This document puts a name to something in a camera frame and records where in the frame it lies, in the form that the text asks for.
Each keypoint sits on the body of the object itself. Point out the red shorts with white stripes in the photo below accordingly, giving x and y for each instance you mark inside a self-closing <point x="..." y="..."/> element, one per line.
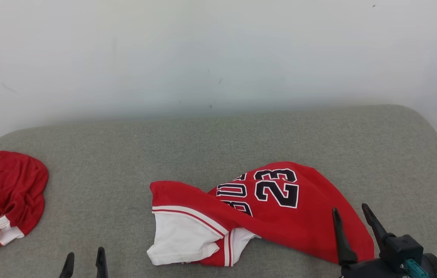
<point x="17" y="185"/>

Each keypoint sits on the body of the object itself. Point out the red basketball jersey number 23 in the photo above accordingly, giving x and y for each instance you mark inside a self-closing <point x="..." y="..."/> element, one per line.
<point x="311" y="216"/>

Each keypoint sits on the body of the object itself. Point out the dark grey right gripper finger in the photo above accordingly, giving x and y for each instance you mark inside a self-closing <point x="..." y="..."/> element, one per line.
<point x="342" y="243"/>
<point x="374" y="224"/>

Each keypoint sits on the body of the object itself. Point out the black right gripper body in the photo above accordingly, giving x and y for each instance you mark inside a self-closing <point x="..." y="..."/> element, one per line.
<point x="396" y="255"/>

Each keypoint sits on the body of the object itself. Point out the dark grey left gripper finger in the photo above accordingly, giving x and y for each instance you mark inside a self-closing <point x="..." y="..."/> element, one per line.
<point x="67" y="266"/>
<point x="101" y="264"/>

